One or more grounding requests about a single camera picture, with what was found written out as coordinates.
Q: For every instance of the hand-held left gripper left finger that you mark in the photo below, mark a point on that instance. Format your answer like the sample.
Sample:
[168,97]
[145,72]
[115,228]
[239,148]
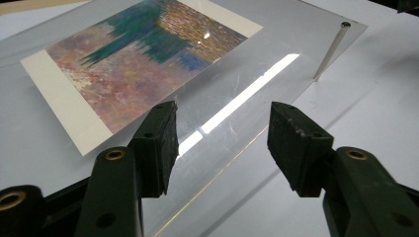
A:
[154,151]

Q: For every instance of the clear acrylic frame panel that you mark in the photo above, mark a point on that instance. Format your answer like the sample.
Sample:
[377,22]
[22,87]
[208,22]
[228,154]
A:
[263,52]

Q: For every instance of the painting print card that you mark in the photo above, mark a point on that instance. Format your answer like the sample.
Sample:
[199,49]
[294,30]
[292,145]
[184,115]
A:
[131,85]

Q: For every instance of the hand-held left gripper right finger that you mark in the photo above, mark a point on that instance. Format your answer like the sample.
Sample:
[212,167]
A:
[299,151]

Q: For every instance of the metal standoff rod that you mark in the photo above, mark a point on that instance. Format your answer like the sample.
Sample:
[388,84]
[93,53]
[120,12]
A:
[332,49]

